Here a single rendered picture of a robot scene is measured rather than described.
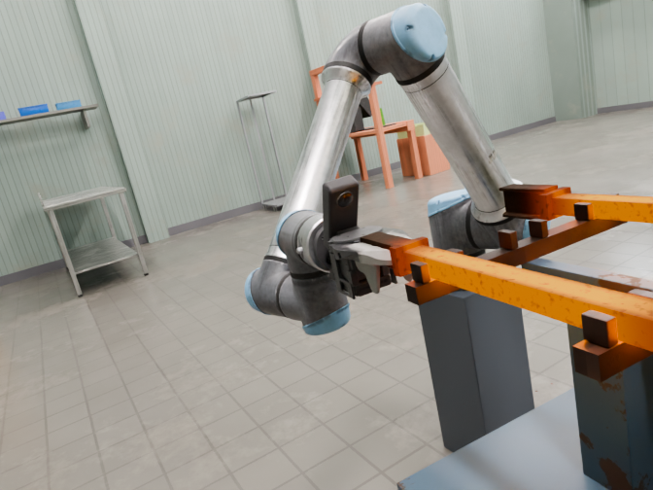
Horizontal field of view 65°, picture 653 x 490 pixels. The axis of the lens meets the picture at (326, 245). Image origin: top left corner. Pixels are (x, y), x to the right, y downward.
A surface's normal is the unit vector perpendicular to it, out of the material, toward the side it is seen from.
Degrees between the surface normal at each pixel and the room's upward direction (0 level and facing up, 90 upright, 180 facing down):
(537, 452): 0
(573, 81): 90
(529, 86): 90
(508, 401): 90
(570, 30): 90
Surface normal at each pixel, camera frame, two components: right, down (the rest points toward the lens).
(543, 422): -0.21, -0.95
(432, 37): 0.61, -0.06
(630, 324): -0.89, 0.29
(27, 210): 0.50, 0.11
